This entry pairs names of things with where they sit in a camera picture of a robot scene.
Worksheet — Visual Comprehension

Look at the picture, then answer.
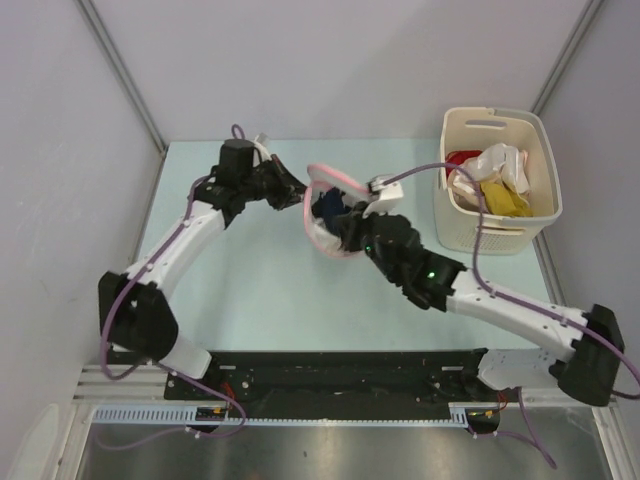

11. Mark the white slotted cable duct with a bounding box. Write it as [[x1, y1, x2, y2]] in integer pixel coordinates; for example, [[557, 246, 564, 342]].
[[93, 405, 469, 428]]

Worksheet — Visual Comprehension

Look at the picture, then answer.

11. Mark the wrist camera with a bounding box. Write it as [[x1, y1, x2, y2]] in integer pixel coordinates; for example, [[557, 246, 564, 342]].
[[253, 133, 272, 166], [363, 175, 404, 218]]

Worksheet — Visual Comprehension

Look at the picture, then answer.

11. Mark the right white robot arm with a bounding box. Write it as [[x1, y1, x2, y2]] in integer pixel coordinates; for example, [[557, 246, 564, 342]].
[[334, 211, 624, 407]]

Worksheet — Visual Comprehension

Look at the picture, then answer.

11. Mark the dark navy bra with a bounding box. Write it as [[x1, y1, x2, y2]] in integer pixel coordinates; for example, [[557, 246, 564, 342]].
[[311, 187, 352, 236]]

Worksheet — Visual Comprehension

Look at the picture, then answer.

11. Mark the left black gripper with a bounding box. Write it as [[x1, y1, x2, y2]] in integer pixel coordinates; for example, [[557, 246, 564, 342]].
[[240, 155, 317, 212]]

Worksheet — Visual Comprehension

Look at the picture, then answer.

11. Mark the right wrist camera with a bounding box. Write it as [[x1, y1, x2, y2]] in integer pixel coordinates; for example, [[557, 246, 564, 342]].
[[363, 175, 404, 218]]

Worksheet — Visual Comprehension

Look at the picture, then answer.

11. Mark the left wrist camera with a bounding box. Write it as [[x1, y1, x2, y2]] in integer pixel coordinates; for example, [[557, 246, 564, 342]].
[[253, 133, 272, 166]]

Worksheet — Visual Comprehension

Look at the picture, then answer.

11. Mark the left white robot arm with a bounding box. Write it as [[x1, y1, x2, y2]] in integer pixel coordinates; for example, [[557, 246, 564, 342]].
[[98, 139, 306, 400]]

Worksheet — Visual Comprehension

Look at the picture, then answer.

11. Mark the white crumpled garment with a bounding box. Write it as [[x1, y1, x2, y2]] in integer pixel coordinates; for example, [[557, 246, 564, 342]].
[[446, 143, 531, 214]]

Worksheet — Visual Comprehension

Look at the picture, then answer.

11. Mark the aluminium frame rail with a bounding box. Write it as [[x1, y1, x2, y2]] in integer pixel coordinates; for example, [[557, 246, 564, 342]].
[[72, 364, 171, 405]]

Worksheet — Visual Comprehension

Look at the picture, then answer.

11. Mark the yellow garment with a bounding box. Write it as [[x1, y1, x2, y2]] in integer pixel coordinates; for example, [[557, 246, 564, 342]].
[[480, 182, 533, 218]]

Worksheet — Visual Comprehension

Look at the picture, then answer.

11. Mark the cream plastic laundry basket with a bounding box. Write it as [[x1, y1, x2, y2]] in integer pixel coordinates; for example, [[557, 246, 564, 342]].
[[434, 107, 563, 255]]

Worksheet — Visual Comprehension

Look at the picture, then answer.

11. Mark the white mesh laundry bag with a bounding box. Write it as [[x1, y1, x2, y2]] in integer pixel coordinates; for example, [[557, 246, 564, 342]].
[[303, 163, 369, 258]]

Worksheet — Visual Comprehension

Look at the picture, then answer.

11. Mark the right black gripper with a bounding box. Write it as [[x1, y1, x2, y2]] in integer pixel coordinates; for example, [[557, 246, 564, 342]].
[[335, 200, 400, 284]]

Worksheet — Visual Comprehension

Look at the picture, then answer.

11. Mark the red garment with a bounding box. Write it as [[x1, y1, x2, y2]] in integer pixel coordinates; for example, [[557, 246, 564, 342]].
[[445, 150, 482, 176]]

